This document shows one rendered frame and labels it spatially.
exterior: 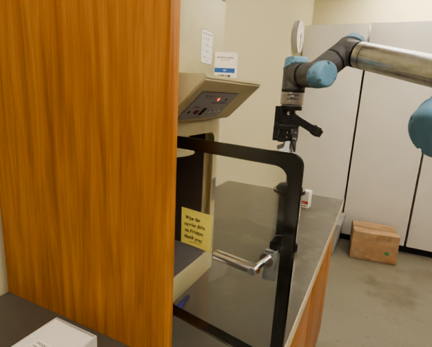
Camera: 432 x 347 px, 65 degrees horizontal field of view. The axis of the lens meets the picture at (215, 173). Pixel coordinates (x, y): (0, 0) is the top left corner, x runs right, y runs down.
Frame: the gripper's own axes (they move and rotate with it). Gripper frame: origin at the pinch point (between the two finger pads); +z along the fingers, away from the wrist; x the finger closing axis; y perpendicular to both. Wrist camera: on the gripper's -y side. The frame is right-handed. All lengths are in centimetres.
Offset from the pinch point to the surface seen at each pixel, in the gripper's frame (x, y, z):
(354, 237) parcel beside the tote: -202, -77, 105
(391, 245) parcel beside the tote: -196, -108, 105
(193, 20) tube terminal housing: 36, 27, -38
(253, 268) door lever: 67, 8, 4
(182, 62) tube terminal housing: 41, 28, -29
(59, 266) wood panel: 53, 52, 18
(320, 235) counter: -15.6, -15.6, 30.7
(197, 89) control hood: 53, 22, -23
